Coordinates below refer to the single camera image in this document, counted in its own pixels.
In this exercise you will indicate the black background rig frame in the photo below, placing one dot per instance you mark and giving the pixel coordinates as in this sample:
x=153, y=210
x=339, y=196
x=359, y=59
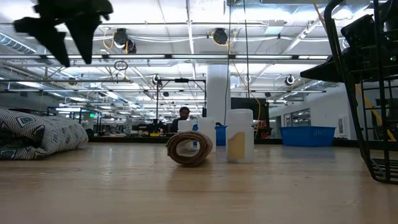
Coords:
x=182, y=80

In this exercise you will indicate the white round pillar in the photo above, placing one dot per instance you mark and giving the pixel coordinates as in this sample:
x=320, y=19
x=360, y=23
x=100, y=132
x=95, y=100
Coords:
x=217, y=93

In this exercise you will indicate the brown bandage roll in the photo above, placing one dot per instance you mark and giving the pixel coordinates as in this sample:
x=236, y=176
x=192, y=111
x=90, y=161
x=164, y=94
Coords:
x=174, y=154

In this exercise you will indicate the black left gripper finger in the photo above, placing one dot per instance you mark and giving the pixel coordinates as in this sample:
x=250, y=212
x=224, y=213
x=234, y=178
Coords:
x=84, y=37
x=46, y=32

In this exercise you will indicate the grey patterned fabric pouch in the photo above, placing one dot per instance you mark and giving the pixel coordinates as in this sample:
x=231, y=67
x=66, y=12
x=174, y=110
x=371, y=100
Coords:
x=40, y=133

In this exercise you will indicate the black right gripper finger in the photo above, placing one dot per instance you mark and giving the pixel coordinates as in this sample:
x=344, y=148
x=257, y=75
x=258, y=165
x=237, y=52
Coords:
x=326, y=71

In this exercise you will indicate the black monitor screen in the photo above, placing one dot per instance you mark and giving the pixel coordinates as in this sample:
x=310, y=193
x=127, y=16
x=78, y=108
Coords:
x=245, y=112

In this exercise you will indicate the person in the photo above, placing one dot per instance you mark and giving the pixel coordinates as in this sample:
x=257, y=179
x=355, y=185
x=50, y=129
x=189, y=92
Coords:
x=182, y=116

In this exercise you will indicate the blue plastic bin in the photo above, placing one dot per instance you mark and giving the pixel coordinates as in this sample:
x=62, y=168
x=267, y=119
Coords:
x=221, y=135
x=308, y=136

